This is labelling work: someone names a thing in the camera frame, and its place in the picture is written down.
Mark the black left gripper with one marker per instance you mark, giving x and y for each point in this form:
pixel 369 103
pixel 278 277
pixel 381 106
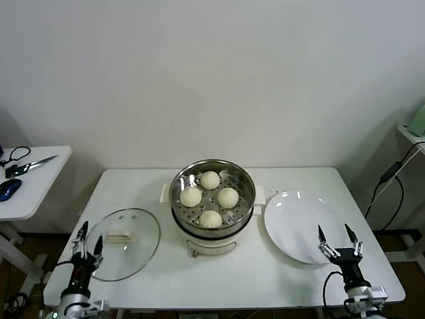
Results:
pixel 81 272

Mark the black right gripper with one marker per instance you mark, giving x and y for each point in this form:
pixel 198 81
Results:
pixel 350 266

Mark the white steamed baozi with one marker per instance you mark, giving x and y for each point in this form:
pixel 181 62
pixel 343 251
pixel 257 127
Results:
pixel 191 196
pixel 227 197
pixel 209 179
pixel 210 219

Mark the steel steamer basket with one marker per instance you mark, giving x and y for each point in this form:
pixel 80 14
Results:
pixel 245 189

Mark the white round plate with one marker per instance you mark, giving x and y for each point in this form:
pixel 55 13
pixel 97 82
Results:
pixel 292 226

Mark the white side table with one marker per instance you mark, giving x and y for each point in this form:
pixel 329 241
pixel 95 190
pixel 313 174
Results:
pixel 40 186

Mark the blue computer mouse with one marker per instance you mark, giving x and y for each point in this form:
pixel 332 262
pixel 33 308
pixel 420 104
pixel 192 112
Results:
pixel 9 189

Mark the white shelf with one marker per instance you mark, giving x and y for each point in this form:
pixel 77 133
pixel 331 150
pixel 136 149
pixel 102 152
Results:
pixel 406 131

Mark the pale green appliance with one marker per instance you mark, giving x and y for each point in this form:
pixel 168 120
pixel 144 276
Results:
pixel 419 123

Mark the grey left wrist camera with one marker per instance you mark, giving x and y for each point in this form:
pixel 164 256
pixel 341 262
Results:
pixel 98 305

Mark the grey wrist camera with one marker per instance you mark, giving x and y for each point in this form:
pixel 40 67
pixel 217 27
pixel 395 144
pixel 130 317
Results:
pixel 376 293
pixel 98 305

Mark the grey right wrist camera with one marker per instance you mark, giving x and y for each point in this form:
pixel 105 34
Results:
pixel 376 293

